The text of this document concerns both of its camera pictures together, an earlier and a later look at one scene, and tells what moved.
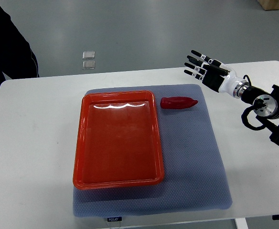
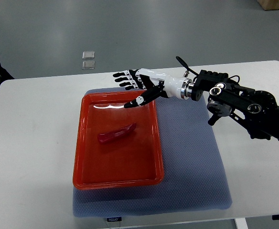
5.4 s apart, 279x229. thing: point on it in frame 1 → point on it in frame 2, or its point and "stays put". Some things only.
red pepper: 173,102 → 103,137
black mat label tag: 112,219 stays put
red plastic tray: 118,141 stays put
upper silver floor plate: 88,55 stays put
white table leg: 241,223 stays put
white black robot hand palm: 220,83 → 172,85
